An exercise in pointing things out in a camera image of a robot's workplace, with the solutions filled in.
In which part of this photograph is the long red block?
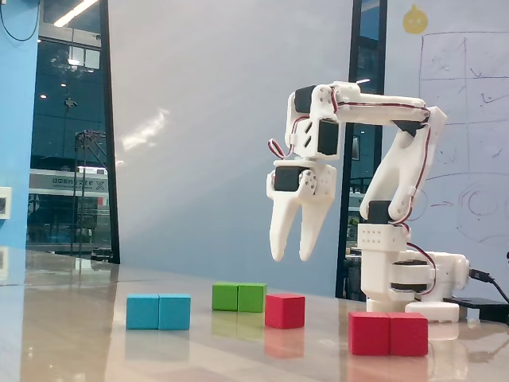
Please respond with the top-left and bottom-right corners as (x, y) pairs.
(348, 311), (429, 357)

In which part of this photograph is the yellow round sticker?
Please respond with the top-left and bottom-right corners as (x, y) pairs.
(402, 3), (430, 35)

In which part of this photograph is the long blue block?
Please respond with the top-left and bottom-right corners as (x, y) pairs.
(126, 293), (192, 331)

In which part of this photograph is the small red cube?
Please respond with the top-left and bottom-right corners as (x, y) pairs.
(264, 293), (306, 330)

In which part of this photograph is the long green block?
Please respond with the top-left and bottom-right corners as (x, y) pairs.
(211, 282), (268, 314)

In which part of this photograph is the whiteboard with drawings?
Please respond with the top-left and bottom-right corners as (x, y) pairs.
(383, 0), (509, 303)

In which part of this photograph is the white storefront sign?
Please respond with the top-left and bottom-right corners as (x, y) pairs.
(29, 169), (109, 196)

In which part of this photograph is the black power cable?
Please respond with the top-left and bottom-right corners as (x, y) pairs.
(468, 268), (509, 303)

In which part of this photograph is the white wall device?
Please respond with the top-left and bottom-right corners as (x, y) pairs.
(0, 186), (13, 220)

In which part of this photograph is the dark scaffold tower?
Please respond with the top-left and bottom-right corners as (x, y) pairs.
(72, 129), (109, 258)

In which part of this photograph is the red black servo cable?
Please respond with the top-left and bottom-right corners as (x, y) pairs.
(266, 117), (309, 161)
(332, 89), (431, 120)
(403, 113), (435, 240)
(407, 240), (438, 298)

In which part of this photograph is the flat black box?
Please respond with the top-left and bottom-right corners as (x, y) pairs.
(442, 296), (509, 322)

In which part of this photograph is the long ceiling light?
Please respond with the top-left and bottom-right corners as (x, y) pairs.
(53, 0), (99, 28)

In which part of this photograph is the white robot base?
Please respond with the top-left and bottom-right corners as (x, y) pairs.
(365, 250), (471, 323)

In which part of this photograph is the black window frame post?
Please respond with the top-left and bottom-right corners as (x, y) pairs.
(98, 0), (121, 266)
(335, 0), (361, 299)

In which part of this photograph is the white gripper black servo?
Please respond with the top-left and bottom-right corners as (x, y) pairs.
(265, 158), (339, 263)

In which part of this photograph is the thin black hanging cable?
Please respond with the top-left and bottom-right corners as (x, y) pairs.
(0, 0), (43, 42)

